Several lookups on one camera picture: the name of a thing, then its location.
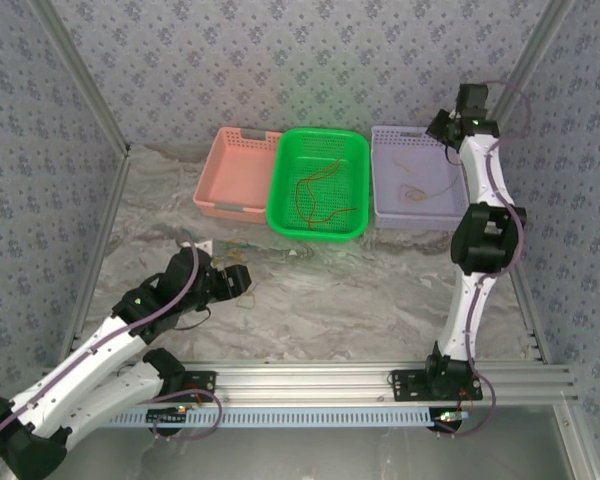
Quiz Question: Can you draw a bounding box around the purple plastic basket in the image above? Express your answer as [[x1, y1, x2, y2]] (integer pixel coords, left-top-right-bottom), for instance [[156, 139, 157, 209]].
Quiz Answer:
[[370, 124, 471, 232]]

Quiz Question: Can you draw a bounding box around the small black electronics board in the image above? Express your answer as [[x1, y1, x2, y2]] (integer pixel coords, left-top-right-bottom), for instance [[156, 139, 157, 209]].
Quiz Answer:
[[431, 408, 470, 432], [146, 405, 190, 427]]

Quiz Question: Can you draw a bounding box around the aluminium frame post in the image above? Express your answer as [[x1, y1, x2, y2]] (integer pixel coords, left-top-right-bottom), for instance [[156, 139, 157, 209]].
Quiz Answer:
[[479, 0, 576, 151], [32, 0, 132, 157]]

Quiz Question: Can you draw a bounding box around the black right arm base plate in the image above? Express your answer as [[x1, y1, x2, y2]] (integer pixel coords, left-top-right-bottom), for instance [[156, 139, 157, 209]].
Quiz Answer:
[[390, 369, 484, 402]]

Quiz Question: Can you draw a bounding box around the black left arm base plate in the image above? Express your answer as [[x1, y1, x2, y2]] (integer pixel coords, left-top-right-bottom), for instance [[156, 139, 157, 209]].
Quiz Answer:
[[179, 370, 217, 399]]

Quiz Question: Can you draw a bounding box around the green plastic basket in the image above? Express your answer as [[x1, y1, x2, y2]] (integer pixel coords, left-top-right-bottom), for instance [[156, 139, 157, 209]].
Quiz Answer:
[[265, 127, 371, 245]]

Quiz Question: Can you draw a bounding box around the grey steel panel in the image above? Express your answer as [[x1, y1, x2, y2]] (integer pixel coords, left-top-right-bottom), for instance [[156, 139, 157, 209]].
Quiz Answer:
[[69, 424, 576, 480]]

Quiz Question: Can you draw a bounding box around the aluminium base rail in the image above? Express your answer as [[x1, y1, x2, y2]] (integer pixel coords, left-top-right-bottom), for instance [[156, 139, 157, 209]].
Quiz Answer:
[[179, 360, 579, 404]]

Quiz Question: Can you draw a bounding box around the white slotted cable duct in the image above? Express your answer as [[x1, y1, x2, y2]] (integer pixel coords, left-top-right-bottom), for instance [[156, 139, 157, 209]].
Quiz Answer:
[[102, 405, 444, 429]]

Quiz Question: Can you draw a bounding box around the pink plastic basket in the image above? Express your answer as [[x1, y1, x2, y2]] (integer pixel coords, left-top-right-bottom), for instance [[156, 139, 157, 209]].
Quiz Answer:
[[192, 126, 284, 225]]

